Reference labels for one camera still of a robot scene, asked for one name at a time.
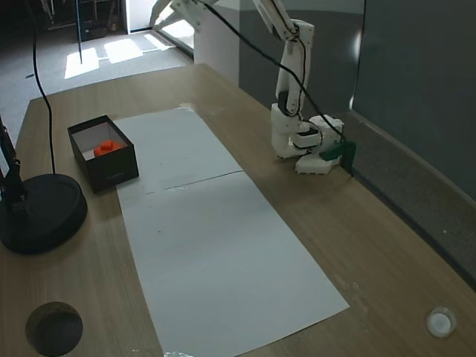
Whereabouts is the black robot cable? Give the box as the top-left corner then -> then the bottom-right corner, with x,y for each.
199,0 -> 347,144

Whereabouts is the black hanging cable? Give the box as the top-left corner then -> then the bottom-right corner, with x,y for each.
31,0 -> 57,176

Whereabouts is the green table clamp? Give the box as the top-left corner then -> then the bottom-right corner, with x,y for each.
320,140 -> 358,176

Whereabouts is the black round stand base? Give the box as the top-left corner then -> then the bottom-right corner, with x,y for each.
0,174 -> 89,256

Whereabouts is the small white round cap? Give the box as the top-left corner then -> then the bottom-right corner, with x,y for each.
425,305 -> 458,338

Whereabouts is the orange cube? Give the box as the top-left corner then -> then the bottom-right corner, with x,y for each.
92,139 -> 124,158

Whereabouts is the thin dark pole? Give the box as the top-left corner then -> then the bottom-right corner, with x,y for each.
75,0 -> 83,65

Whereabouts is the dark brown open box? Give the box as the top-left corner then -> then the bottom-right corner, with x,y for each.
67,114 -> 140,194

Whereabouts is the white paper sheet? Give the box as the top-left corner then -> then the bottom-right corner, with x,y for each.
113,106 -> 245,193
116,172 -> 351,357

